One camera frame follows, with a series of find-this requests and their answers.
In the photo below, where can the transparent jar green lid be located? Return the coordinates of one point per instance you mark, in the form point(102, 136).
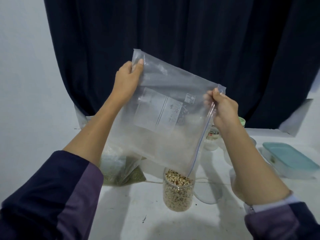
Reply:
point(242, 121)

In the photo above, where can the clear round lid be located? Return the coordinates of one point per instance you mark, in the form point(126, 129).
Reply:
point(209, 192)

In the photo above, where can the person's left hand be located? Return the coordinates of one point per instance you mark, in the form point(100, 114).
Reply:
point(125, 82)

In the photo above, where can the teal lidded plastic container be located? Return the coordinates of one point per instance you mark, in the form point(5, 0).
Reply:
point(290, 157)

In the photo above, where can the transparent jar blue lid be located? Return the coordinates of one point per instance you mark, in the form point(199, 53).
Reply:
point(212, 137)

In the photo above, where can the clear zip bag of black-eyed peas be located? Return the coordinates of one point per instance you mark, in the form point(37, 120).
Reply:
point(160, 122)

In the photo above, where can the dark navy curtain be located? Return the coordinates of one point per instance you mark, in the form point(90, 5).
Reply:
point(200, 37)

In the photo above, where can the person's right hand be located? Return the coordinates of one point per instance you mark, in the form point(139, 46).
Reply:
point(226, 113)

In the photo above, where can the pile of green beans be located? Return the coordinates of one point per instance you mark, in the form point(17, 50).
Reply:
point(127, 178)

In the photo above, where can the person's right forearm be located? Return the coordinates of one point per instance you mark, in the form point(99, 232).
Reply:
point(255, 167)

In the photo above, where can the clear bag with green beans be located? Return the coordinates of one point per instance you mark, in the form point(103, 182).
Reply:
point(117, 167)

